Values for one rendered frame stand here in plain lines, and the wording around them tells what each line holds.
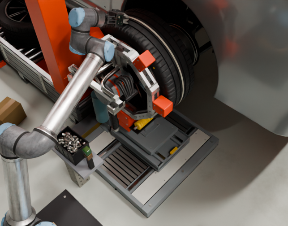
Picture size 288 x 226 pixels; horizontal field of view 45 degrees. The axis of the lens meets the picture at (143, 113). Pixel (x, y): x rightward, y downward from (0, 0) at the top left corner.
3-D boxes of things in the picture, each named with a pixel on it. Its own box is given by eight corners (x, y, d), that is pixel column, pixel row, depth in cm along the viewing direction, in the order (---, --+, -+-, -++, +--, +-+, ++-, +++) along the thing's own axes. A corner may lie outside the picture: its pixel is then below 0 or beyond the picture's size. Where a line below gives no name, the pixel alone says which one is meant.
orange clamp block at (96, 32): (105, 36, 203) (96, 22, 201) (95, 42, 199) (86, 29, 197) (100, 39, 209) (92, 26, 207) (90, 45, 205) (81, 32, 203)
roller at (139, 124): (167, 108, 243) (167, 102, 238) (137, 133, 230) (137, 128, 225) (161, 103, 245) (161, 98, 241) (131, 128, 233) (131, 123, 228)
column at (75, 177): (90, 179, 264) (80, 149, 231) (80, 188, 260) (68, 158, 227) (81, 171, 269) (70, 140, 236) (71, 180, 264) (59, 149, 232)
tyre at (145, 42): (156, -9, 185) (105, 23, 242) (124, 11, 175) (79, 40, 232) (213, 93, 203) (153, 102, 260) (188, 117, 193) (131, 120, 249)
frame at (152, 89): (160, 128, 220) (160, 64, 178) (152, 134, 218) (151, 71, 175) (102, 86, 245) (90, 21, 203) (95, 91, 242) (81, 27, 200)
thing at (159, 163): (189, 143, 272) (190, 135, 264) (158, 173, 256) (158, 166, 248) (143, 110, 294) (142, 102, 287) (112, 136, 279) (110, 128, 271)
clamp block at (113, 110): (126, 106, 190) (125, 100, 186) (113, 116, 186) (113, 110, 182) (119, 102, 193) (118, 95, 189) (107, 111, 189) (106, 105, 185)
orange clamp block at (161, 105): (161, 102, 203) (173, 110, 199) (152, 110, 199) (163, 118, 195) (161, 94, 197) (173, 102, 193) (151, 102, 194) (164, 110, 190)
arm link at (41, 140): (32, 162, 141) (113, 37, 164) (9, 150, 145) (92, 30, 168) (44, 171, 151) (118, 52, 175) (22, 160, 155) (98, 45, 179)
